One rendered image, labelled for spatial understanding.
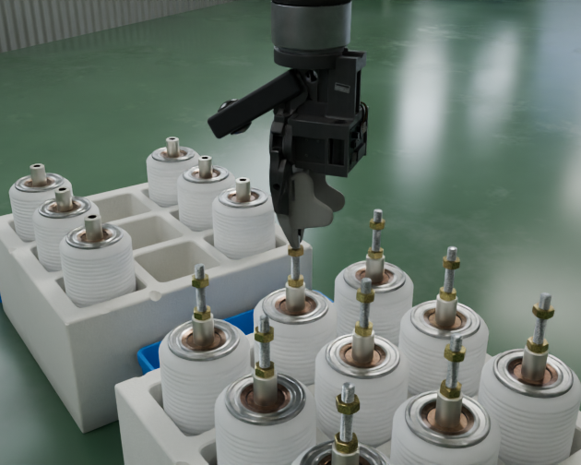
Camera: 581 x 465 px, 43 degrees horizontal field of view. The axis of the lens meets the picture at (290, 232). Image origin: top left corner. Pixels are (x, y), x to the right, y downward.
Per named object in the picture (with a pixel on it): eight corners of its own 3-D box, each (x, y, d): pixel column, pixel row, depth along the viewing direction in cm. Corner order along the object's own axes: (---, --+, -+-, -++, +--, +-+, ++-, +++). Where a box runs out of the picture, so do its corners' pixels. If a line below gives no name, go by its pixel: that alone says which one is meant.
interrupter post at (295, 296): (282, 313, 83) (282, 287, 81) (287, 302, 85) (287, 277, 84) (303, 315, 82) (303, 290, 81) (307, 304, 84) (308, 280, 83)
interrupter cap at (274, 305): (254, 322, 81) (254, 316, 81) (271, 289, 88) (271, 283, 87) (322, 330, 80) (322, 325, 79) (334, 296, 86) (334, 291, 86)
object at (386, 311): (344, 426, 92) (349, 302, 84) (322, 380, 101) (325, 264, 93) (415, 414, 94) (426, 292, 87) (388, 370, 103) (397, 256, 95)
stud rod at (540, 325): (541, 364, 71) (553, 297, 68) (531, 364, 71) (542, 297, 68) (537, 358, 72) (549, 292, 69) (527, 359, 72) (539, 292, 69)
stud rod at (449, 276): (451, 312, 80) (457, 250, 77) (441, 311, 80) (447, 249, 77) (450, 307, 81) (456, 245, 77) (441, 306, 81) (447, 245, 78)
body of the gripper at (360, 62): (345, 185, 71) (349, 60, 66) (263, 173, 74) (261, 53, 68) (366, 160, 77) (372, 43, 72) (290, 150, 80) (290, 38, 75)
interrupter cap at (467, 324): (490, 339, 78) (491, 334, 78) (420, 344, 77) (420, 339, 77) (466, 303, 85) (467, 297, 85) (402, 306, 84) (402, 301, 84)
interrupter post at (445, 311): (458, 327, 80) (461, 302, 79) (437, 329, 80) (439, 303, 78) (451, 315, 82) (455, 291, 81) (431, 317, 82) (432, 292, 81)
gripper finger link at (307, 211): (327, 265, 75) (330, 180, 72) (274, 256, 77) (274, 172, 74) (337, 253, 78) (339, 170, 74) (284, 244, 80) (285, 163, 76)
